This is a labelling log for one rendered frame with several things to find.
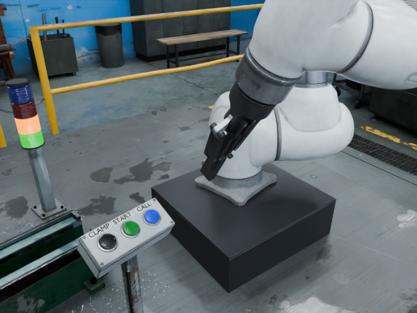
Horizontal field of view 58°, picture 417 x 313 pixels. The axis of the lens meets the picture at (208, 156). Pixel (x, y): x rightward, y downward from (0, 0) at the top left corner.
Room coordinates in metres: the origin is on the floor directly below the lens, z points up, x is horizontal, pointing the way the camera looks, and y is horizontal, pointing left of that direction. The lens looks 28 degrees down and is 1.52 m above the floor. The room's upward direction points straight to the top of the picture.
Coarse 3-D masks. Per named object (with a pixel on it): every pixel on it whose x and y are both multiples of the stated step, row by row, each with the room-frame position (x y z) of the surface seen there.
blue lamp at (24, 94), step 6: (30, 84) 0.99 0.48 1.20; (12, 90) 0.95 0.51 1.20; (18, 90) 0.95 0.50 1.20; (24, 90) 0.96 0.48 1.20; (30, 90) 0.98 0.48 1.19; (12, 96) 0.95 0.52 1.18; (18, 96) 0.95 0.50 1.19; (24, 96) 0.96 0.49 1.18; (30, 96) 0.97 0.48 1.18; (12, 102) 0.95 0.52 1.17; (18, 102) 0.95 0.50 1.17; (24, 102) 0.95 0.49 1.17
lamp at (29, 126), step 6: (18, 120) 0.95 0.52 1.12; (24, 120) 0.95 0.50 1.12; (30, 120) 0.96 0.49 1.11; (36, 120) 0.97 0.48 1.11; (18, 126) 0.95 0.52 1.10; (24, 126) 0.95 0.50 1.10; (30, 126) 0.96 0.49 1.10; (36, 126) 0.97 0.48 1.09; (24, 132) 0.95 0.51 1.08; (30, 132) 0.95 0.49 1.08
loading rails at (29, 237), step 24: (72, 216) 0.79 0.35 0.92; (24, 240) 0.70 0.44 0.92; (48, 240) 0.71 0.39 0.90; (72, 240) 0.75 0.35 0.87; (0, 264) 0.63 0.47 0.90; (24, 264) 0.67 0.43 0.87; (48, 264) 0.61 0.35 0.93; (72, 264) 0.65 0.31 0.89; (0, 288) 0.54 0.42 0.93; (24, 288) 0.57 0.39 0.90; (48, 288) 0.60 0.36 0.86; (72, 288) 0.64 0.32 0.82; (96, 288) 0.64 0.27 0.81; (0, 312) 0.53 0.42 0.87; (24, 312) 0.56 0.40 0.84
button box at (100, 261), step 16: (144, 208) 0.61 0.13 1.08; (160, 208) 0.62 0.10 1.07; (112, 224) 0.56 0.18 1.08; (144, 224) 0.57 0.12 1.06; (160, 224) 0.58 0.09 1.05; (80, 240) 0.52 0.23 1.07; (96, 240) 0.52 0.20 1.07; (128, 240) 0.54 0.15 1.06; (144, 240) 0.54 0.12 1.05; (96, 256) 0.49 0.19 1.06; (112, 256) 0.50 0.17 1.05; (128, 256) 0.53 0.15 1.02; (96, 272) 0.49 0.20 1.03
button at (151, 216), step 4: (148, 212) 0.59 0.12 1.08; (152, 212) 0.60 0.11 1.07; (156, 212) 0.60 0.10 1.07; (144, 216) 0.59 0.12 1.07; (148, 216) 0.59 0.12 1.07; (152, 216) 0.59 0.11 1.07; (156, 216) 0.59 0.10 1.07; (148, 220) 0.58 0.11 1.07; (152, 220) 0.58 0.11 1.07; (156, 220) 0.58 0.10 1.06
